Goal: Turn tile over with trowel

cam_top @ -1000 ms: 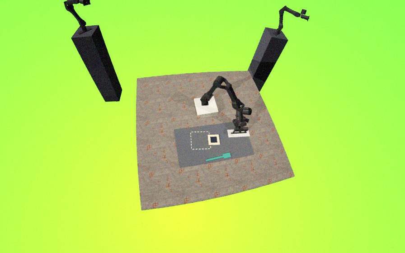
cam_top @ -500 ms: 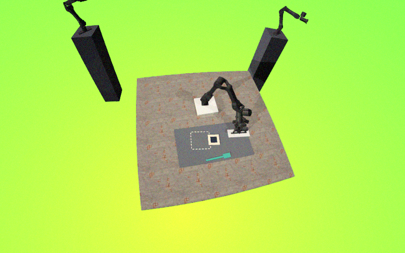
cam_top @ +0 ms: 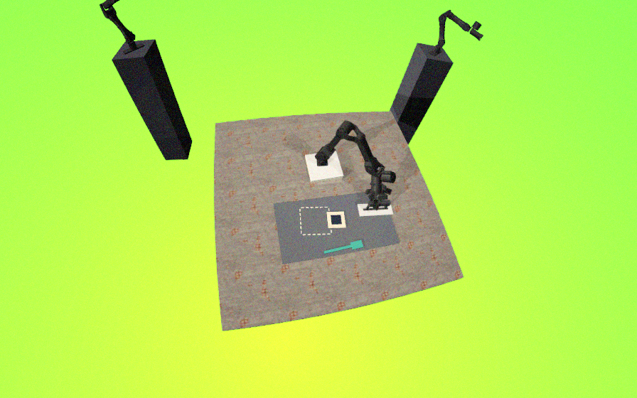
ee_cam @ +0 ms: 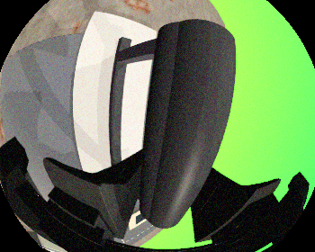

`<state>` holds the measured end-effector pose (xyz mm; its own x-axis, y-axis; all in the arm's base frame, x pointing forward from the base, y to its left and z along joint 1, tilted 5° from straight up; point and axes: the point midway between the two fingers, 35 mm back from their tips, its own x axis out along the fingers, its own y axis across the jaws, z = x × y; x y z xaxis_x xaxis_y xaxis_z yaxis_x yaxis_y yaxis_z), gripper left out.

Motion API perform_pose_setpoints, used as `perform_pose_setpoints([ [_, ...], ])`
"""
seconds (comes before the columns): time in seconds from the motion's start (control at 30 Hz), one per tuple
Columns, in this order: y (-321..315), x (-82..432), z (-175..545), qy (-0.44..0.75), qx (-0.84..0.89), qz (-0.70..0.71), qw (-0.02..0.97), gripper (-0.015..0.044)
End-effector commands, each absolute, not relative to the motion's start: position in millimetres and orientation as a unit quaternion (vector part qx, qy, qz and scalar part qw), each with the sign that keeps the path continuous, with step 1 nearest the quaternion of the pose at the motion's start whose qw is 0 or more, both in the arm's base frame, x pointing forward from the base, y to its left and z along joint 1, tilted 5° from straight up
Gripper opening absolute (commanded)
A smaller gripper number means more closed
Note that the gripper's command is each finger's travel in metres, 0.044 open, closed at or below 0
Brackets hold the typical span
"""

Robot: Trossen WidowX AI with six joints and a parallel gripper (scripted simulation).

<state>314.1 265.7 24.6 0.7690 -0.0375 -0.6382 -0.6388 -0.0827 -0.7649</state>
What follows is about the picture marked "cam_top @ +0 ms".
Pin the cream tile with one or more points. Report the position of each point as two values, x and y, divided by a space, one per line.
336 220

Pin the teal t-shaped block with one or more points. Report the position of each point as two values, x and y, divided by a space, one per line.
354 245

